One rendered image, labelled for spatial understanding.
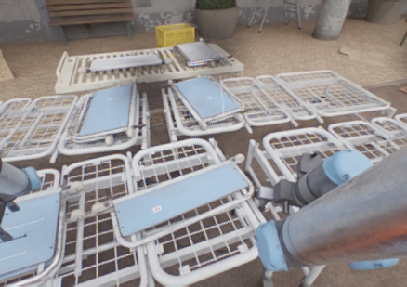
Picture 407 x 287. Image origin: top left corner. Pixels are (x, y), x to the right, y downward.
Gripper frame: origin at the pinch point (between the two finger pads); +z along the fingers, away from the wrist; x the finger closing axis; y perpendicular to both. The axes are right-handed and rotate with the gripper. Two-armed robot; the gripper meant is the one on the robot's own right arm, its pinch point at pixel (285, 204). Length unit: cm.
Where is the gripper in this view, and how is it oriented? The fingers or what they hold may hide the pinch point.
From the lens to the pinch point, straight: 73.5
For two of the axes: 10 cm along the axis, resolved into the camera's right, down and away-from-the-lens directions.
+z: -0.8, 4.5, 8.9
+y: -1.7, 8.7, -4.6
